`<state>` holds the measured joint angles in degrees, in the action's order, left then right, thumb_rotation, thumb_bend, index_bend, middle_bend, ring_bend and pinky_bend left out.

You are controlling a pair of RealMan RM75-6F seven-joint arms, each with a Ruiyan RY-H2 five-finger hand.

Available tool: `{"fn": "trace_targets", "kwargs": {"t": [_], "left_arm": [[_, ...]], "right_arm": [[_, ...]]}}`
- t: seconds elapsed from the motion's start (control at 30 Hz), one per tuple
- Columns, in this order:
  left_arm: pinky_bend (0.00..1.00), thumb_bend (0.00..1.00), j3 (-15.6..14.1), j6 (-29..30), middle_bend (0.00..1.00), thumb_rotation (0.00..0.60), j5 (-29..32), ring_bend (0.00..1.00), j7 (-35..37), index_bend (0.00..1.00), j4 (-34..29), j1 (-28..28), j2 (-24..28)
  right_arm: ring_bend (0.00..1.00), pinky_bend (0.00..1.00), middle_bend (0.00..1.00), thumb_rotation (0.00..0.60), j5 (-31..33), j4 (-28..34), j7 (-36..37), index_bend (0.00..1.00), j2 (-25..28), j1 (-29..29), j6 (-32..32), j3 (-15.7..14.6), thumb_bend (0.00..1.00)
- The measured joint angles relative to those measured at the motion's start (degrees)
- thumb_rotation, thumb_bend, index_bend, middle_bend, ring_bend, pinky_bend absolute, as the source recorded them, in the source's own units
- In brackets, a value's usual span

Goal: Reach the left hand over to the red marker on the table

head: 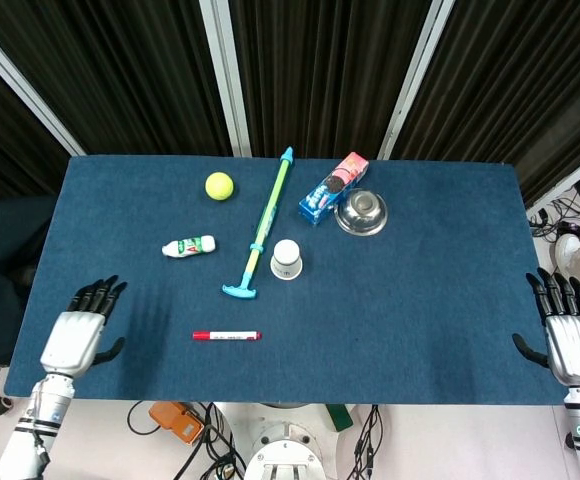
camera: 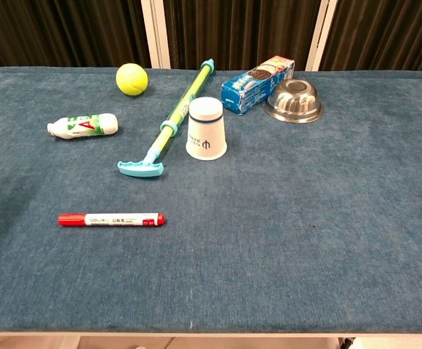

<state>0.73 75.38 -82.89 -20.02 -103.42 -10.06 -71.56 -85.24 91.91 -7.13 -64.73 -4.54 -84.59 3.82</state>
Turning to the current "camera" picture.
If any red white marker pen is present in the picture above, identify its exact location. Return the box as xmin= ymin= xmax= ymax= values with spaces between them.
xmin=57 ymin=212 xmax=166 ymax=228

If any white paper cup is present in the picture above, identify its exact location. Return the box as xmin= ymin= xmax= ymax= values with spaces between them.
xmin=185 ymin=96 xmax=228 ymax=161

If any blue table cloth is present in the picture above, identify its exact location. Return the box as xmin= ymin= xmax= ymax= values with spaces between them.
xmin=0 ymin=65 xmax=422 ymax=334

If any green blue toy water pump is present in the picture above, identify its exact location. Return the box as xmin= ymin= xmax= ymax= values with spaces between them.
xmin=116 ymin=58 xmax=215 ymax=179

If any blue cookie box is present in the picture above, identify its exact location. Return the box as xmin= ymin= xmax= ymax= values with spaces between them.
xmin=220 ymin=55 xmax=295 ymax=116

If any stainless steel bowl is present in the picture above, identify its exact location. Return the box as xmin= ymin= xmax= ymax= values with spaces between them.
xmin=262 ymin=79 xmax=325 ymax=124

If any yellow tennis ball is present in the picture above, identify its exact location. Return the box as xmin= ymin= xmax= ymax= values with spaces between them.
xmin=115 ymin=63 xmax=149 ymax=97

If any white green plastic bottle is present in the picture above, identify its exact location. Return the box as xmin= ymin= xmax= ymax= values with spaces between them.
xmin=47 ymin=113 xmax=119 ymax=140

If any dark curtain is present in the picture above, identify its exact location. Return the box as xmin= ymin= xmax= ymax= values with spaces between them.
xmin=0 ymin=0 xmax=422 ymax=76

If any white frame post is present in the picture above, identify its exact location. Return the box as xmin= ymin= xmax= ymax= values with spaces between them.
xmin=140 ymin=0 xmax=172 ymax=70
xmin=305 ymin=0 xmax=339 ymax=72

